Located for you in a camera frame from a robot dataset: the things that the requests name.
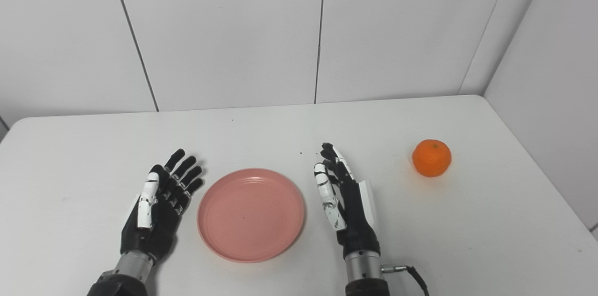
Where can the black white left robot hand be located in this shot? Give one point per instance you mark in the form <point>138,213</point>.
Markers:
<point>159,226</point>

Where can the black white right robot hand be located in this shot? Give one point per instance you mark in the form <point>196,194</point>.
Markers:
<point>357,221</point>

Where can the orange fruit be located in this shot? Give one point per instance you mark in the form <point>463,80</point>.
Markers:
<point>431,158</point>

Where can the pink round plate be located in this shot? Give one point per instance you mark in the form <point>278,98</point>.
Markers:
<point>251,215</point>

